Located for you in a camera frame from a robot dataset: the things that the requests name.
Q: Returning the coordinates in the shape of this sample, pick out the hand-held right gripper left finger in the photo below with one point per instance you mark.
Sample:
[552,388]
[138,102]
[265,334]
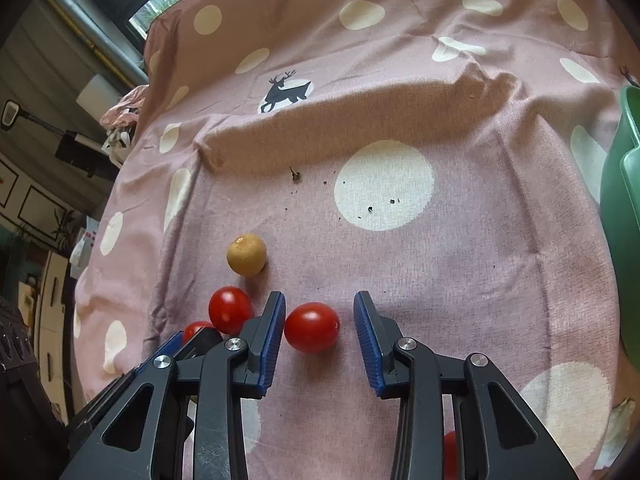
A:
[269,347]

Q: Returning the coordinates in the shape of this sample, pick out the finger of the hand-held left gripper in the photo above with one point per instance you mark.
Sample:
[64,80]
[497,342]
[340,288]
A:
[162,350]
[205,341]

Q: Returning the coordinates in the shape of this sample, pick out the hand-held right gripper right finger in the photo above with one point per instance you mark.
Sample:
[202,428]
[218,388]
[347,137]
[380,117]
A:
[367,347]

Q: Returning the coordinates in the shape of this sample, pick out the red cherry tomato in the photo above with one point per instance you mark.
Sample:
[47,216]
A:
[229,307]
[310,327]
[450,455]
[195,328]

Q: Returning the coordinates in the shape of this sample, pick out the brown longan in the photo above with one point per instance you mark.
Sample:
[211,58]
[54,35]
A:
[246,255]

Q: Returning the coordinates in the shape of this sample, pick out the green plastic bowl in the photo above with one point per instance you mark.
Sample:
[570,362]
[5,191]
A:
[622,220]

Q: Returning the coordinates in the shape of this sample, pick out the white cabinet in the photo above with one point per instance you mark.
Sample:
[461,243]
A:
[50,320]

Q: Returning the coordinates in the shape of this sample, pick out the pink polka dot blanket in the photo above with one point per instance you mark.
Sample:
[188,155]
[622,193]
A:
[450,270]

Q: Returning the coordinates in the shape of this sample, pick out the dark fruit stem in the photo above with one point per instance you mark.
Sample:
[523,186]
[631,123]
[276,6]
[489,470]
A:
[295,176]

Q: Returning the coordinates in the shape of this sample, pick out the white plastic bag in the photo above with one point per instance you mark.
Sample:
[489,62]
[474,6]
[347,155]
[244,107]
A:
[117,142]

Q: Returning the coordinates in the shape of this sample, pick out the pink clothes pile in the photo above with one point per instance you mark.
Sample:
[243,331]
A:
[122,107]

